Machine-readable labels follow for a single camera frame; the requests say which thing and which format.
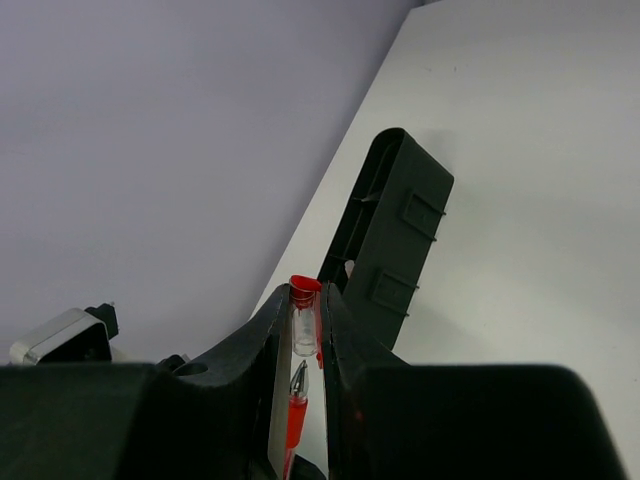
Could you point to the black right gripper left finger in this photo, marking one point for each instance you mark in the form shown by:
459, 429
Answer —
221, 415

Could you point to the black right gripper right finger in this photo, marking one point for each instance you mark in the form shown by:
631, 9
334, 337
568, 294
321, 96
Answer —
387, 419

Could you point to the black stationery container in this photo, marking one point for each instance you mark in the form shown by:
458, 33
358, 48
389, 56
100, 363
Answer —
385, 233

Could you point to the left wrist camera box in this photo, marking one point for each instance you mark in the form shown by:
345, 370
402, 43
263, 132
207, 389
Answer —
76, 335

